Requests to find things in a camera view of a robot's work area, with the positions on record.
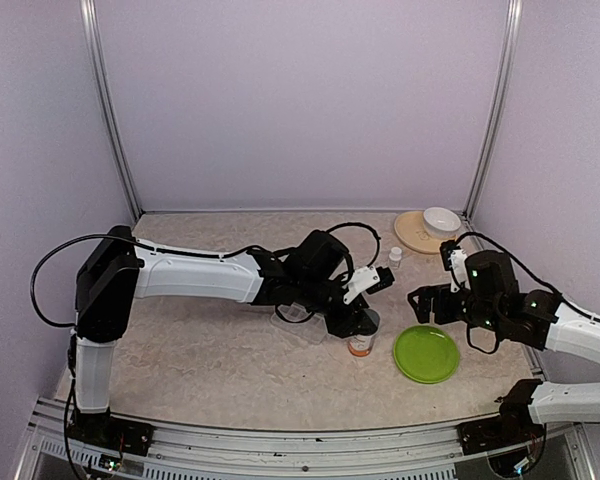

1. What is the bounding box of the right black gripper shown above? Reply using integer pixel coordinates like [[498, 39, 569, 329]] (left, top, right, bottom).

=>
[[409, 282, 503, 333]]

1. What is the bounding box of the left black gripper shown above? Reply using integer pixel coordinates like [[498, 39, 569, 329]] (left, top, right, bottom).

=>
[[298, 275, 378, 339]]

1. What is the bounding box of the clear plastic pill organizer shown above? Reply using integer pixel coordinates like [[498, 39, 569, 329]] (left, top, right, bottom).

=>
[[270, 304, 327, 345]]

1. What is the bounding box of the orange pill bottle grey cap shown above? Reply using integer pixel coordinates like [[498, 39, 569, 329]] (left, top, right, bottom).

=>
[[347, 309, 380, 357]]

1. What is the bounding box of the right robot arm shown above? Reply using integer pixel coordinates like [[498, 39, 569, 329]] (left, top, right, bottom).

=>
[[407, 243, 600, 444]]

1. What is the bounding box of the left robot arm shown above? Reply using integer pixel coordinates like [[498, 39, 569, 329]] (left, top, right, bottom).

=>
[[73, 226, 380, 445]]

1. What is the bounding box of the small white pill bottle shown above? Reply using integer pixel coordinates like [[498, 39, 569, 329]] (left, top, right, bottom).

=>
[[388, 247, 403, 270]]

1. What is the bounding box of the green plate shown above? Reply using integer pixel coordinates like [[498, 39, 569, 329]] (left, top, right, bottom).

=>
[[393, 325, 460, 385]]

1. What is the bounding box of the round wooden plate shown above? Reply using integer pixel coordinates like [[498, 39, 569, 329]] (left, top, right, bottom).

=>
[[394, 211, 458, 255]]

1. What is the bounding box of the white bowl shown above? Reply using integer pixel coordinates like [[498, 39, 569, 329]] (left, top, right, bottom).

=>
[[422, 207, 461, 239]]

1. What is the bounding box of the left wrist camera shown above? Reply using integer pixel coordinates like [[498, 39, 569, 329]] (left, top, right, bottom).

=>
[[343, 266, 395, 305]]

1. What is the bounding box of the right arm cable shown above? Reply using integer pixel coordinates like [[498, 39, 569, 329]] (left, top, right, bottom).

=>
[[449, 230, 600, 354]]

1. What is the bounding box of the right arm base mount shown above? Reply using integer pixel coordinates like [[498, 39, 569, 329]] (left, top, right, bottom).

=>
[[457, 379, 546, 455]]

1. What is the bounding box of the front aluminium rail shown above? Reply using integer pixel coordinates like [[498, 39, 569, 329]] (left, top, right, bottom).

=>
[[7, 397, 600, 479]]

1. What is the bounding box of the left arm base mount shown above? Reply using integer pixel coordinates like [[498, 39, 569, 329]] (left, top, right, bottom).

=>
[[67, 410, 155, 457]]

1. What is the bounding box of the right aluminium frame post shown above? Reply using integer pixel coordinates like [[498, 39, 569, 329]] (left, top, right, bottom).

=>
[[463, 0, 523, 222]]

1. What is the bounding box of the aluminium frame post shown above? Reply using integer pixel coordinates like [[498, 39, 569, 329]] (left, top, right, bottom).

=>
[[79, 0, 144, 222], [463, 0, 523, 222]]

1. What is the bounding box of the left aluminium frame post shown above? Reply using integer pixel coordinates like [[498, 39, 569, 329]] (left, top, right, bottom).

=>
[[79, 0, 144, 222]]

